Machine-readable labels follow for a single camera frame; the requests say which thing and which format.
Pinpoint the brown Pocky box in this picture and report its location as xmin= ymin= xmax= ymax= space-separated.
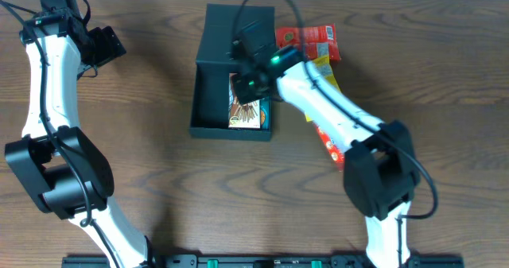
xmin=228 ymin=73 xmax=261 ymax=130

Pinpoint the red Hello Panda box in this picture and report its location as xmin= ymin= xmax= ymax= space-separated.
xmin=315 ymin=126 xmax=344 ymax=171

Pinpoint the teal Chunkies cookie box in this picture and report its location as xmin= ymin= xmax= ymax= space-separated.
xmin=259 ymin=98 xmax=270 ymax=130

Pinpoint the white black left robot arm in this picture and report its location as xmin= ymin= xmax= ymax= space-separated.
xmin=5 ymin=0 xmax=163 ymax=267

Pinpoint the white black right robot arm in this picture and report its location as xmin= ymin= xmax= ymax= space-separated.
xmin=231 ymin=22 xmax=420 ymax=267

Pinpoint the dark green open box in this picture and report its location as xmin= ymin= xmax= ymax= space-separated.
xmin=189 ymin=3 xmax=272 ymax=142

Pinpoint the yellow snack packet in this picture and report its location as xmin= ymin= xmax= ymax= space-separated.
xmin=304 ymin=55 xmax=343 ymax=122

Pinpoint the red snack packet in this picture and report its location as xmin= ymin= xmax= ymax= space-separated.
xmin=275 ymin=24 xmax=341 ymax=62

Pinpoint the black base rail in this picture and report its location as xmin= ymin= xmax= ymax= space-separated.
xmin=61 ymin=253 xmax=465 ymax=268

